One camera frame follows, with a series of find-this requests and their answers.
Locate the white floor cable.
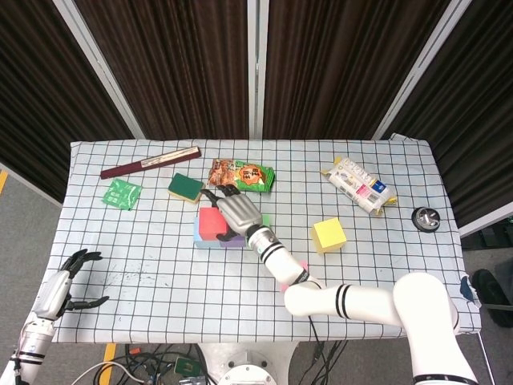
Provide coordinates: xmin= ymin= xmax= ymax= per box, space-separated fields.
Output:
xmin=74 ymin=360 xmax=145 ymax=385

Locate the green and yellow sponge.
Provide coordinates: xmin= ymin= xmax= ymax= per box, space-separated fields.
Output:
xmin=167 ymin=172 xmax=207 ymax=205

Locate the red foam cube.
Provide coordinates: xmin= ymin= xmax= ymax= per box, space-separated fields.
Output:
xmin=199 ymin=206 xmax=232 ymax=241

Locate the light blue foam cube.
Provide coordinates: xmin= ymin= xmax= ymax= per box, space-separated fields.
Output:
xmin=193 ymin=216 xmax=221 ymax=249

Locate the dark brown curtain panel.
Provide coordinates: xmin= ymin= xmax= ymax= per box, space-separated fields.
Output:
xmin=384 ymin=0 xmax=513 ymax=228
xmin=262 ymin=0 xmax=452 ymax=140
xmin=74 ymin=0 xmax=257 ymax=140
xmin=0 ymin=0 xmax=135 ymax=204

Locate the yellow foam cube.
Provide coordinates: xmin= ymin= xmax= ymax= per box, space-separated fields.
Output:
xmin=312 ymin=217 xmax=348 ymax=254

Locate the pink foam cube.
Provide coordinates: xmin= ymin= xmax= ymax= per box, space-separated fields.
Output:
xmin=279 ymin=259 xmax=309 ymax=293

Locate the white plastic noodle package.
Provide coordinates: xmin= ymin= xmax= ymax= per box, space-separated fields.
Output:
xmin=320 ymin=156 xmax=398 ymax=218

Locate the dark red folded fan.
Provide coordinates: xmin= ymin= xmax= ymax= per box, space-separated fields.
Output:
xmin=99 ymin=146 xmax=202 ymax=180

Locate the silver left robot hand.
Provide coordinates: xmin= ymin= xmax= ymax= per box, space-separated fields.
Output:
xmin=34 ymin=248 xmax=110 ymax=321

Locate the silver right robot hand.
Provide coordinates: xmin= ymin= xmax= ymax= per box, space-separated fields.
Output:
xmin=200 ymin=184 xmax=262 ymax=241

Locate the cable with green clip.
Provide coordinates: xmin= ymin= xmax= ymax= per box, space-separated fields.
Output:
xmin=306 ymin=340 xmax=352 ymax=385

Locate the white partition post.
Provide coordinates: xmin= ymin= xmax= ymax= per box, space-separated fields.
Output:
xmin=51 ymin=0 xmax=145 ymax=140
xmin=246 ymin=0 xmax=269 ymax=140
xmin=372 ymin=0 xmax=474 ymax=140

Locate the white partition base rail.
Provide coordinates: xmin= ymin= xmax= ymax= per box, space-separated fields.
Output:
xmin=0 ymin=161 xmax=63 ymax=209
xmin=458 ymin=200 xmax=513 ymax=238

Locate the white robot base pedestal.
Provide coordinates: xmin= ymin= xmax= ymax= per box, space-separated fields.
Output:
xmin=198 ymin=342 xmax=300 ymax=385

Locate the green sachet packet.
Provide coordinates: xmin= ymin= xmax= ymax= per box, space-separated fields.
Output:
xmin=102 ymin=178 xmax=143 ymax=212

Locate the purple foam cube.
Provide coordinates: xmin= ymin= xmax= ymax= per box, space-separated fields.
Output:
xmin=218 ymin=234 xmax=247 ymax=248

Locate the black bulky floor object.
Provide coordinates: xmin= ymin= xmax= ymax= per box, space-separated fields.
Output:
xmin=471 ymin=269 xmax=513 ymax=326

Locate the black floor cable bundle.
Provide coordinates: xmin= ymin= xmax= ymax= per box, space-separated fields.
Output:
xmin=115 ymin=342 xmax=213 ymax=385

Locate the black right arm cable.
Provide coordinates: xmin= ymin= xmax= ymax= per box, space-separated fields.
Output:
xmin=307 ymin=315 xmax=326 ymax=352

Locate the orange green snack bag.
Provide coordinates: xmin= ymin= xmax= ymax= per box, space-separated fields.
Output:
xmin=207 ymin=158 xmax=277 ymax=194

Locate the green circuit board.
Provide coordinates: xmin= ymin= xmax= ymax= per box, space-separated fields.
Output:
xmin=174 ymin=355 xmax=201 ymax=376

